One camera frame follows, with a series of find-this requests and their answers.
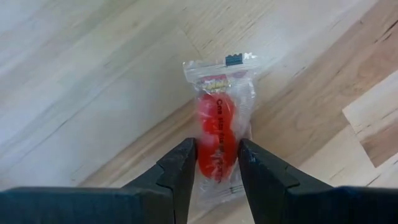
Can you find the clear-wrapped red gummy candy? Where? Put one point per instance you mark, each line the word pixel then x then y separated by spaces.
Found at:
pixel 217 124

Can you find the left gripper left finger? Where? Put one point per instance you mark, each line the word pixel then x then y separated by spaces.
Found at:
pixel 180 174

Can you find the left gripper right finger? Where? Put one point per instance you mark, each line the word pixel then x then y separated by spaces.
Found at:
pixel 264 180

